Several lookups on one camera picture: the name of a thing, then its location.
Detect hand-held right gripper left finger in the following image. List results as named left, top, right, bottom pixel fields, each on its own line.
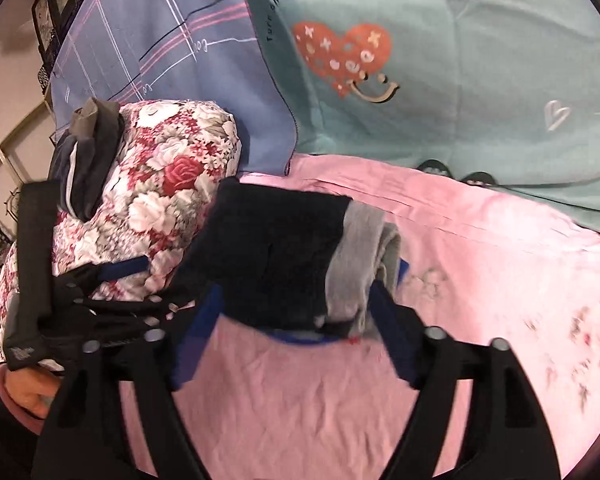
left=30, top=282, right=226, bottom=480

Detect dark grey folded garment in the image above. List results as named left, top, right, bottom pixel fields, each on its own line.
left=47, top=97, right=126, bottom=222

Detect blue folded garment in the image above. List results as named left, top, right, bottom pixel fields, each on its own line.
left=265, top=259, right=412, bottom=350

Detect navy pants with grey waistband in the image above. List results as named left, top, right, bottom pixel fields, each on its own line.
left=172, top=177, right=388, bottom=333

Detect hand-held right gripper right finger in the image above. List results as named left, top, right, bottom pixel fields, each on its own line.
left=367, top=282, right=563, bottom=480

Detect red floral quilt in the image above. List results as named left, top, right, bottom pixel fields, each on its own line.
left=0, top=100, right=243, bottom=366

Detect pink bed sheet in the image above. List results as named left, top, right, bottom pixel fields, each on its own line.
left=115, top=155, right=600, bottom=480

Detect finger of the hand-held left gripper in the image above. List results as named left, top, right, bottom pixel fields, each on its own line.
left=145, top=296, right=197, bottom=323
left=85, top=257, right=151, bottom=283

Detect teal printed blanket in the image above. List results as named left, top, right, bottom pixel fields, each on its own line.
left=237, top=0, right=600, bottom=238

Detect person's left hand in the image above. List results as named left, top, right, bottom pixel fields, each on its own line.
left=0, top=360, right=63, bottom=422

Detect blue plaid sheet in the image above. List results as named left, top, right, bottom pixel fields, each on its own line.
left=47, top=0, right=301, bottom=177

